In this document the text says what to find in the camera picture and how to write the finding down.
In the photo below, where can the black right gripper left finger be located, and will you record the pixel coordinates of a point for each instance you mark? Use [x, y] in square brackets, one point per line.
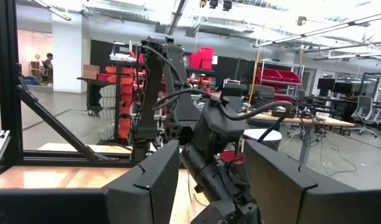
[140, 199]

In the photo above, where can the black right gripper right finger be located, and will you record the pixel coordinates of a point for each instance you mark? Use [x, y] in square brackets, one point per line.
[287, 199]

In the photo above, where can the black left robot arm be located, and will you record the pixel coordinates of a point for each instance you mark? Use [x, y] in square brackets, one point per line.
[153, 93]

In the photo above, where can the red bowl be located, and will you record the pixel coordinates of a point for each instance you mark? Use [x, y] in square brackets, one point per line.
[231, 155]

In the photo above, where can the white trash can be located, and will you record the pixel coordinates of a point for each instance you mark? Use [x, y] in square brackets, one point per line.
[262, 137]

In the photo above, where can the wooden top desk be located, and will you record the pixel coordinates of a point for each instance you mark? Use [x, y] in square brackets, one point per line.
[318, 119]

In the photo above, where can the shelf rack orange bins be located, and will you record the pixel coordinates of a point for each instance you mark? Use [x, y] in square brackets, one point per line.
[125, 90]

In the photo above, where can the grey office chair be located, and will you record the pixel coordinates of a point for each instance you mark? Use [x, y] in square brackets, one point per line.
[365, 109]

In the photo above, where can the stacked red storage bins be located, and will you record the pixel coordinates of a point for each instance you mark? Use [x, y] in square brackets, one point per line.
[203, 57]

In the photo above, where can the black computer monitor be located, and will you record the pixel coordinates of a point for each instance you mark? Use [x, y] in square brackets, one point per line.
[343, 88]
[326, 85]

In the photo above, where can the metal rack red bins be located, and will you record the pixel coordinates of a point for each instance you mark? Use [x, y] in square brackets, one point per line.
[277, 76]

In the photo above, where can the cardboard box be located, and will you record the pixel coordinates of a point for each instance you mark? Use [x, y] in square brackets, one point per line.
[91, 71]

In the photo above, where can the person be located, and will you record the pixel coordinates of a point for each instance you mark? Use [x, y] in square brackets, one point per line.
[48, 67]

